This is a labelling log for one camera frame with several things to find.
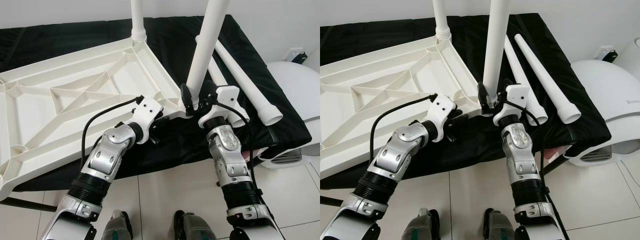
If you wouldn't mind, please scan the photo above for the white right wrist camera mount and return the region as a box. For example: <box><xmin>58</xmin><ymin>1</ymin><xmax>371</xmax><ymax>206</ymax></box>
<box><xmin>197</xmin><ymin>85</ymin><xmax>242</xmax><ymax>130</ymax></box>
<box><xmin>492</xmin><ymin>84</ymin><xmax>531</xmax><ymax>127</ymax></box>

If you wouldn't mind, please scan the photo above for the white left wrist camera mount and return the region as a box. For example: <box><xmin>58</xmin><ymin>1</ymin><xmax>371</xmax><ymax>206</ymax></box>
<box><xmin>424</xmin><ymin>94</ymin><xmax>458</xmax><ymax>143</ymax></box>
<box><xmin>131</xmin><ymin>97</ymin><xmax>164</xmax><ymax>145</ymax></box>

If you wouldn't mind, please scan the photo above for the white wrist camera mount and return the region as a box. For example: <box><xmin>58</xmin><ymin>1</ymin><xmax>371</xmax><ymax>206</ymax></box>
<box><xmin>424</xmin><ymin>94</ymin><xmax>458</xmax><ymax>143</ymax></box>
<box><xmin>197</xmin><ymin>85</ymin><xmax>242</xmax><ymax>130</ymax></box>
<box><xmin>492</xmin><ymin>84</ymin><xmax>531</xmax><ymax>127</ymax></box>
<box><xmin>131</xmin><ymin>97</ymin><xmax>164</xmax><ymax>145</ymax></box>

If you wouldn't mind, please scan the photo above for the black metal bench leg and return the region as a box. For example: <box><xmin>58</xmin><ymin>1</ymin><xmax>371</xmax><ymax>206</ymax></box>
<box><xmin>320</xmin><ymin>195</ymin><xmax>346</xmax><ymax>208</ymax></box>
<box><xmin>0</xmin><ymin>196</ymin><xmax>58</xmax><ymax>213</ymax></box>

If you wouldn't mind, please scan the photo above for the silver robot leg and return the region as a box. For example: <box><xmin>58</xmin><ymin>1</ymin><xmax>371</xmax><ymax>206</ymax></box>
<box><xmin>402</xmin><ymin>207</ymin><xmax>441</xmax><ymax>240</ymax></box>
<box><xmin>102</xmin><ymin>210</ymin><xmax>133</xmax><ymax>240</ymax></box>
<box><xmin>173</xmin><ymin>211</ymin><xmax>218</xmax><ymax>240</ymax></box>
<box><xmin>482</xmin><ymin>209</ymin><xmax>523</xmax><ymax>240</ymax></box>

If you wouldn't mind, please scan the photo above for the white ribbed plastic table top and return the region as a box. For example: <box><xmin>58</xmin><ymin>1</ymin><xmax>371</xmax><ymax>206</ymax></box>
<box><xmin>0</xmin><ymin>36</ymin><xmax>193</xmax><ymax>201</ymax></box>
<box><xmin>320</xmin><ymin>35</ymin><xmax>483</xmax><ymax>180</ymax></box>

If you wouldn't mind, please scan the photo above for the black quilted bench cover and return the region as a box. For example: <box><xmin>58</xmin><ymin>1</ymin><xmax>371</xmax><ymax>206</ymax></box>
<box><xmin>320</xmin><ymin>13</ymin><xmax>612</xmax><ymax>191</ymax></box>
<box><xmin>0</xmin><ymin>15</ymin><xmax>313</xmax><ymax>193</ymax></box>

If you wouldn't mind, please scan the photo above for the silver robot right leg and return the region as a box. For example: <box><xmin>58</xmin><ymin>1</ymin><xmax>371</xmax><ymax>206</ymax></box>
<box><xmin>173</xmin><ymin>211</ymin><xmax>218</xmax><ymax>240</ymax></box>
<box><xmin>482</xmin><ymin>209</ymin><xmax>523</xmax><ymax>240</ymax></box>

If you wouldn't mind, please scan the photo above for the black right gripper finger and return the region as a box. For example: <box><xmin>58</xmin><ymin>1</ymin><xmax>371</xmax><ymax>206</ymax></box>
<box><xmin>477</xmin><ymin>82</ymin><xmax>491</xmax><ymax>112</ymax></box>
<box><xmin>180</xmin><ymin>83</ymin><xmax>195</xmax><ymax>113</ymax></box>

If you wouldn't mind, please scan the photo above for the silver robot left leg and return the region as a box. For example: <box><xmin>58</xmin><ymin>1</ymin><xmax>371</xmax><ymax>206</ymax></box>
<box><xmin>402</xmin><ymin>207</ymin><xmax>441</xmax><ymax>240</ymax></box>
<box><xmin>102</xmin><ymin>210</ymin><xmax>133</xmax><ymax>240</ymax></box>

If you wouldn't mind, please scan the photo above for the white boxy appliance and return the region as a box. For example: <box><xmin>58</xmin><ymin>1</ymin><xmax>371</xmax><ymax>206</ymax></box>
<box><xmin>620</xmin><ymin>37</ymin><xmax>640</xmax><ymax>63</ymax></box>

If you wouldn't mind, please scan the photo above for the wall socket with black plug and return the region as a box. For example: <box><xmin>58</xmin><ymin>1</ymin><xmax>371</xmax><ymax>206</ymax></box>
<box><xmin>287</xmin><ymin>49</ymin><xmax>308</xmax><ymax>65</ymax></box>
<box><xmin>597</xmin><ymin>46</ymin><xmax>618</xmax><ymax>63</ymax></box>

